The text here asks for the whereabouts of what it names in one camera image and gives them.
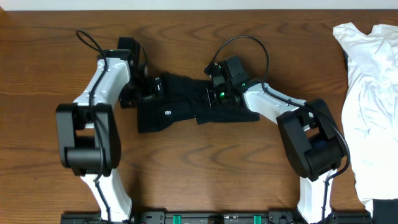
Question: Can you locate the black t-shirt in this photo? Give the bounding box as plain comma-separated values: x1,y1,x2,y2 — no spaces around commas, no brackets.
137,73,259,133

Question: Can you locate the white garment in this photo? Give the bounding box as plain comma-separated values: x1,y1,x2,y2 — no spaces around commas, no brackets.
333,22,397,215

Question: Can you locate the dark object bottom right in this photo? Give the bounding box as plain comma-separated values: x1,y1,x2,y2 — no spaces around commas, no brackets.
373,199,398,224

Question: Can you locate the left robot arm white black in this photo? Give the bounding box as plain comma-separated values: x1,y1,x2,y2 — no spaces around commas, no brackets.
55,49,146,223

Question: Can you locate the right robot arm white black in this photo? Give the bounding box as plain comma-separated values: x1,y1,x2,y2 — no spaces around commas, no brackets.
204,62,351,223

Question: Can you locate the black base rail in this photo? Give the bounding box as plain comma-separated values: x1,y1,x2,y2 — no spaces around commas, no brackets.
60,208,373,224

